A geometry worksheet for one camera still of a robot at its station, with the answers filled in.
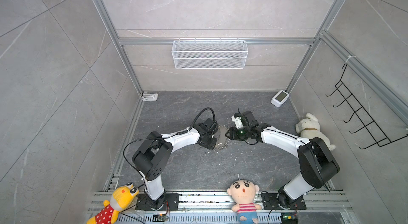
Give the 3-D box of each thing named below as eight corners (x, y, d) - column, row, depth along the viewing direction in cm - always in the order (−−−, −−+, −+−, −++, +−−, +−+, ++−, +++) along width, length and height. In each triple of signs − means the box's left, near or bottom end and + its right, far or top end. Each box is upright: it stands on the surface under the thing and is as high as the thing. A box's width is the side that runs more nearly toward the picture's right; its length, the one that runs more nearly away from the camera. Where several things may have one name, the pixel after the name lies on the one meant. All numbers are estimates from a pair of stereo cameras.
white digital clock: (278, 108, 113) (280, 104, 109) (269, 103, 116) (271, 98, 112) (288, 98, 119) (290, 94, 115) (279, 93, 122) (281, 89, 119)
